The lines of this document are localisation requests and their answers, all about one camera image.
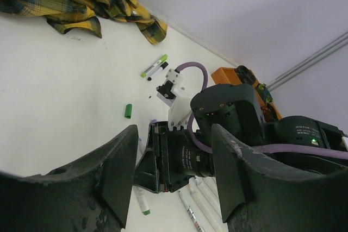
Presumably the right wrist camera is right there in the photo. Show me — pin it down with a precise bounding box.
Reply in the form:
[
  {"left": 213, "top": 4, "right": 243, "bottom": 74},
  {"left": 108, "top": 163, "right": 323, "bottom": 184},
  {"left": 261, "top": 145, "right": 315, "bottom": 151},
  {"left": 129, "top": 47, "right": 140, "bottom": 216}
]
[{"left": 156, "top": 68, "right": 191, "bottom": 131}]

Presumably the right aluminium frame post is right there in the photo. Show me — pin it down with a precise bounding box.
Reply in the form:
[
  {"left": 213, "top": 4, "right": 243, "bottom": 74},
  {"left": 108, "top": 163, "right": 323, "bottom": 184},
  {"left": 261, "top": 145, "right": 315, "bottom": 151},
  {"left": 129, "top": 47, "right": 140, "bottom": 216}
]
[{"left": 267, "top": 32, "right": 347, "bottom": 92}]

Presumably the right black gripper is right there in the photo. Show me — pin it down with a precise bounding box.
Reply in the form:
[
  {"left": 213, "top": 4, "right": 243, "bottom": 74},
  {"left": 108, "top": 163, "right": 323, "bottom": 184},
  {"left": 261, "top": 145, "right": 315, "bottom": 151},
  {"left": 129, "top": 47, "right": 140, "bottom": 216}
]
[{"left": 134, "top": 121, "right": 190, "bottom": 193}]

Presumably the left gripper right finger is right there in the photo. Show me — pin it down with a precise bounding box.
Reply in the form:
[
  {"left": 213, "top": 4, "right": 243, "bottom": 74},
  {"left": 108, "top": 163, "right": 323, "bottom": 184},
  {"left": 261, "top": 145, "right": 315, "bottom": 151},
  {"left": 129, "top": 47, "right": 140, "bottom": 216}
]
[{"left": 212, "top": 124, "right": 347, "bottom": 231}]

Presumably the green blue rolled sock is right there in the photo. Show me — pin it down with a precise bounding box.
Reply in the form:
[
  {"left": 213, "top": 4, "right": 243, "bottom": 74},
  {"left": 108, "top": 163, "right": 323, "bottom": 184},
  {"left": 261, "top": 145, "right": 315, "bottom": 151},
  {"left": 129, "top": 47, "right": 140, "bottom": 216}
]
[{"left": 256, "top": 84, "right": 274, "bottom": 104}]

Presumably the purple cap marker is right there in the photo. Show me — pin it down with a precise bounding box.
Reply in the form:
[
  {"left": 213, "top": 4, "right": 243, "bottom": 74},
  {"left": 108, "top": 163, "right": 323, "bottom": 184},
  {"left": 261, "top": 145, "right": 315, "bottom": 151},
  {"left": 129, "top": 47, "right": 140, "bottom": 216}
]
[{"left": 137, "top": 138, "right": 146, "bottom": 159}]

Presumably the light green cap marker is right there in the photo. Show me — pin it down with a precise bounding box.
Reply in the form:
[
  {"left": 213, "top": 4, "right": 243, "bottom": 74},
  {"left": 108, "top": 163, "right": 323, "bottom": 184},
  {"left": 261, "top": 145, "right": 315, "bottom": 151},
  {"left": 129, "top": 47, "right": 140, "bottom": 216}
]
[{"left": 140, "top": 54, "right": 168, "bottom": 78}]

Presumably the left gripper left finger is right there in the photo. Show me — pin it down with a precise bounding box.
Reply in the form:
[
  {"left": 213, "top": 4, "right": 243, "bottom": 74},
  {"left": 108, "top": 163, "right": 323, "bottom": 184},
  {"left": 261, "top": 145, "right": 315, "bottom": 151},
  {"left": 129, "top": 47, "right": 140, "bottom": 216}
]
[{"left": 1, "top": 125, "right": 138, "bottom": 231}]

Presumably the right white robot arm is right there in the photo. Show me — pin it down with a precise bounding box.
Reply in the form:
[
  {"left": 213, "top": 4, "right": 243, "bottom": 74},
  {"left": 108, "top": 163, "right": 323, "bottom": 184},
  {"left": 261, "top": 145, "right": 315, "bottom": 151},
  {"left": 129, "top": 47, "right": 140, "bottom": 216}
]
[{"left": 134, "top": 84, "right": 347, "bottom": 193}]

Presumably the yellow plaid shirt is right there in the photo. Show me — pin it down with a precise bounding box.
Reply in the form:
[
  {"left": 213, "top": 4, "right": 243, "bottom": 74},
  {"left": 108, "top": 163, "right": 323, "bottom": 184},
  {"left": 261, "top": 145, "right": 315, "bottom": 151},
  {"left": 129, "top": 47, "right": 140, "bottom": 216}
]
[{"left": 1, "top": 0, "right": 167, "bottom": 45}]

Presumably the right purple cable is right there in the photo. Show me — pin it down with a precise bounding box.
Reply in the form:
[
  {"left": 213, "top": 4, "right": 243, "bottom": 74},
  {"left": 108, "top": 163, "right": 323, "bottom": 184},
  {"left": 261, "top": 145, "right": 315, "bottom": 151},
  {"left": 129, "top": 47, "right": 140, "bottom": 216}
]
[{"left": 175, "top": 62, "right": 348, "bottom": 159}]

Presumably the black cap marker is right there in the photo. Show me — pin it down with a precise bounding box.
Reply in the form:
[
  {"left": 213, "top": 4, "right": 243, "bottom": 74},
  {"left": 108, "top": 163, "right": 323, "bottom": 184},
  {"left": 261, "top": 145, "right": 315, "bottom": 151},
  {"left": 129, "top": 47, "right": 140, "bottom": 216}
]
[{"left": 147, "top": 62, "right": 169, "bottom": 81}]

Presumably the orange compartment tray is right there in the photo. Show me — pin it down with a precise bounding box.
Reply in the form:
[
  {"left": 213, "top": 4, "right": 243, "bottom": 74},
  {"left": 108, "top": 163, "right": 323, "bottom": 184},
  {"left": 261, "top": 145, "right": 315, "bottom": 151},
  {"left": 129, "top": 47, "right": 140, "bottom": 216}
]
[{"left": 211, "top": 67, "right": 282, "bottom": 122}]

